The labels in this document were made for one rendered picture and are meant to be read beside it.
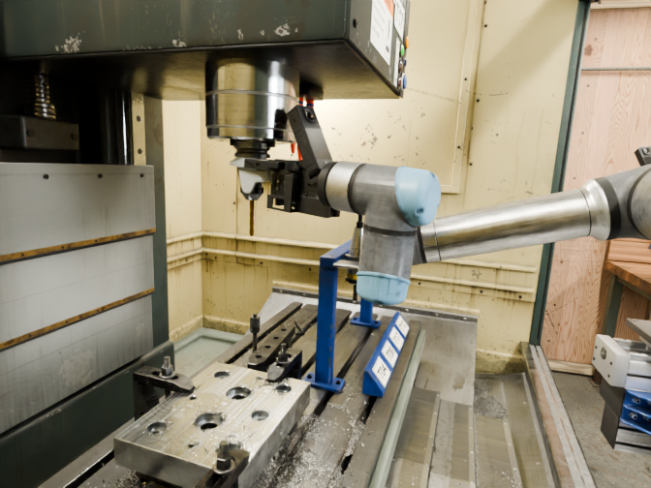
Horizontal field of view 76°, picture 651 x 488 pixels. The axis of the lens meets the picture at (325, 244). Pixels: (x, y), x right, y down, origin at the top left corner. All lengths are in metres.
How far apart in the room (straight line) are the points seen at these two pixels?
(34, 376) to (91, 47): 0.66
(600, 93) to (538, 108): 1.75
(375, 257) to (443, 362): 1.07
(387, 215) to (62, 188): 0.70
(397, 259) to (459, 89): 1.19
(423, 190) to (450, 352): 1.16
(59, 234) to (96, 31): 0.42
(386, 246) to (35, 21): 0.69
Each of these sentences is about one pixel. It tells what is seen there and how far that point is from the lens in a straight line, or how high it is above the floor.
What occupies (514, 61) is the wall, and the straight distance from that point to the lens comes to 1.72.
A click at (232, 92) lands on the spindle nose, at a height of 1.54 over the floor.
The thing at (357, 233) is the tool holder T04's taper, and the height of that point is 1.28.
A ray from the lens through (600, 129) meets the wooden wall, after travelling 3.41.
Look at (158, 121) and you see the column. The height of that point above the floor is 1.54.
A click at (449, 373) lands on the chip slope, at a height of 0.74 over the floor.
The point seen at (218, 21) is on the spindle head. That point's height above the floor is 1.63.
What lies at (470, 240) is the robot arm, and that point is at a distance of 0.69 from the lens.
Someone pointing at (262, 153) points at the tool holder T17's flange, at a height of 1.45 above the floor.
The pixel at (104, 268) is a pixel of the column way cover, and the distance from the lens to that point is 1.12.
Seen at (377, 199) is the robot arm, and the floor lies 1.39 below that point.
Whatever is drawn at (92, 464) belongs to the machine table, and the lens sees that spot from 0.93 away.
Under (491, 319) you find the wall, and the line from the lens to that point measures 1.78.
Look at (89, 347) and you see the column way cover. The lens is 1.15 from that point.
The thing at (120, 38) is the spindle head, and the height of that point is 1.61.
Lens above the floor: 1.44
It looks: 11 degrees down
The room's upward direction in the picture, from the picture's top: 3 degrees clockwise
